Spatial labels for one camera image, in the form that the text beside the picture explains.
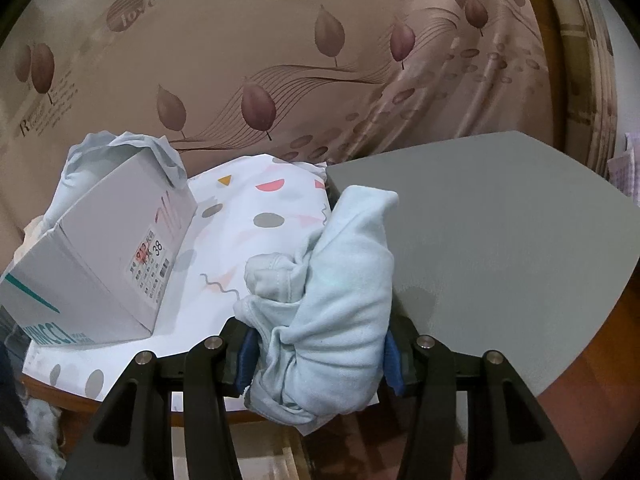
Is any white shape-print cloth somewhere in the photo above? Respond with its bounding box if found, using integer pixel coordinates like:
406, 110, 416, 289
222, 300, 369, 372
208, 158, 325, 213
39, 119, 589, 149
22, 154, 381, 438

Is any grey board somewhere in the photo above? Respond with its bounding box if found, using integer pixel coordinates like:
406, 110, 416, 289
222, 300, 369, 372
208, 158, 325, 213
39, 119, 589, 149
325, 130, 640, 396

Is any beige striped cloth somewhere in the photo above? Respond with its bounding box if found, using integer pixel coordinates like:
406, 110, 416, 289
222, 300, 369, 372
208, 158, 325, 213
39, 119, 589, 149
540, 0, 621, 181

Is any white cardboard box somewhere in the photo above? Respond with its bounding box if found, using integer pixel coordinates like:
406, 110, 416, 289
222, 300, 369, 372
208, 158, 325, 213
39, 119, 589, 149
0, 147, 198, 346

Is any wooden nightstand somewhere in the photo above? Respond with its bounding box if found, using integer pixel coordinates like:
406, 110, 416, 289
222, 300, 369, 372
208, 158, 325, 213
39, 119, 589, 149
20, 374, 311, 431

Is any beige underwear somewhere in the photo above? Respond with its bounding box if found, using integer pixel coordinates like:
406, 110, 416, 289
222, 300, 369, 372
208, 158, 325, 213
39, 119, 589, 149
10, 215, 51, 261

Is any wooden drawer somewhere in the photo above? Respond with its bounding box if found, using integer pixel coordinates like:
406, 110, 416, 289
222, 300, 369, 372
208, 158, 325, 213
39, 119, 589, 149
170, 410, 416, 480

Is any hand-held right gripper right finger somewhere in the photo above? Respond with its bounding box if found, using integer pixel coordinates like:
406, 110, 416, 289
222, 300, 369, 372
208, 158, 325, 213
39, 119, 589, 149
382, 309, 583, 480

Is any light blue underwear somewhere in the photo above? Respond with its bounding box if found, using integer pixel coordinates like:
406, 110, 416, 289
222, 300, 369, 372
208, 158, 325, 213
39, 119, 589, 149
232, 185, 401, 428
42, 131, 188, 231

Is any pale pink cloth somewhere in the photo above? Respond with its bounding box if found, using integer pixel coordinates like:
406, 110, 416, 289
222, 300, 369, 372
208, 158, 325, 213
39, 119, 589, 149
606, 132, 640, 211

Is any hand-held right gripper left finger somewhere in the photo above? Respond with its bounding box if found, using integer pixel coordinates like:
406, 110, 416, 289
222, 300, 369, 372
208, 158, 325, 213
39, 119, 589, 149
60, 316, 261, 480

